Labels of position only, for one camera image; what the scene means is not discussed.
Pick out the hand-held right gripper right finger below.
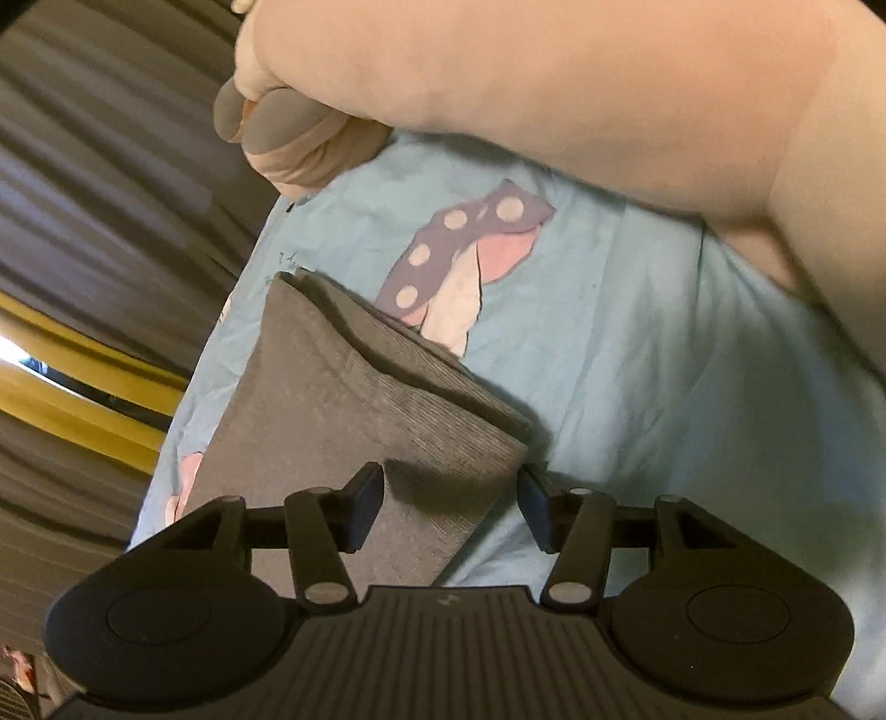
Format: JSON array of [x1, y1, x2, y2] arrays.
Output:
[[517, 465, 752, 611]]

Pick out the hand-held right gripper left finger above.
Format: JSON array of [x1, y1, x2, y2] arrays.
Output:
[[138, 462, 386, 609]]

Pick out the grey pants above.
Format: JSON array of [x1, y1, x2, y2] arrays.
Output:
[[180, 271, 535, 587]]

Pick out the person's left forearm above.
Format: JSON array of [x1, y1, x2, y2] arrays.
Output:
[[356, 0, 886, 326]]

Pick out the person's left hand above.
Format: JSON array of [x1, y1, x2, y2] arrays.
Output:
[[213, 0, 390, 199]]

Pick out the blue mushroom print bedsheet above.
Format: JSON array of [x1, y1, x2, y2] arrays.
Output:
[[130, 130, 886, 700]]

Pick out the yellow curtain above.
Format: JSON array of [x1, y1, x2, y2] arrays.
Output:
[[0, 361, 173, 473], [0, 289, 196, 369]]

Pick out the grey curtain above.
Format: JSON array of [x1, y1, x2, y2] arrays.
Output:
[[0, 0, 279, 389], [0, 398, 182, 700]]

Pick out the window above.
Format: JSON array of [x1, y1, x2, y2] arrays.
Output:
[[0, 331, 189, 418]]

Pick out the pink and white object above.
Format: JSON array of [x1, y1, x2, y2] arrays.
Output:
[[0, 642, 39, 697]]

